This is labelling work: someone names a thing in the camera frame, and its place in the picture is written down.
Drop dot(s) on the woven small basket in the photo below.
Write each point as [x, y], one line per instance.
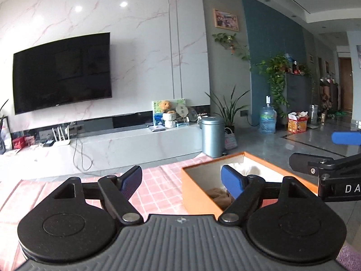
[230, 141]

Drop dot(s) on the red gift box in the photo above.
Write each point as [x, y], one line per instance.
[297, 122]

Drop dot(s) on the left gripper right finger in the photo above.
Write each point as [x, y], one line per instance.
[248, 191]

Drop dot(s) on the hanging pothos plant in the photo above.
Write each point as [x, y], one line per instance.
[275, 69]

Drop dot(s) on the grey metal trash can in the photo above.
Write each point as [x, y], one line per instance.
[212, 136]

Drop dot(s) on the white wifi router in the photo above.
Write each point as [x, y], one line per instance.
[61, 136]

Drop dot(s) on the framed wall picture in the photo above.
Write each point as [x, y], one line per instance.
[225, 20]

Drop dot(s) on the white marble tv console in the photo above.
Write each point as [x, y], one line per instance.
[101, 152]

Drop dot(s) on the pink checkered tablecloth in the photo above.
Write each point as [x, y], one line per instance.
[155, 190]

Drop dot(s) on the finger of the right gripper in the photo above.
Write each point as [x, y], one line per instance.
[312, 164]
[352, 138]

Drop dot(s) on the brown fluffy towel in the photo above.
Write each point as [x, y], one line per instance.
[221, 197]

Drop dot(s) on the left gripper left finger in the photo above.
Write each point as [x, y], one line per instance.
[116, 192]

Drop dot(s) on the brown teddy bear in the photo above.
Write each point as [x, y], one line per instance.
[165, 106]

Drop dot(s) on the potted long-leaf plant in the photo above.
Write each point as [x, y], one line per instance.
[228, 108]

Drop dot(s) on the blue water jug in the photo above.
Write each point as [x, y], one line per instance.
[268, 118]

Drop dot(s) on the black flat television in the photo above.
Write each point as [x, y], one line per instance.
[65, 71]

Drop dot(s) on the orange cardboard box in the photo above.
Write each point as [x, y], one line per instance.
[197, 179]

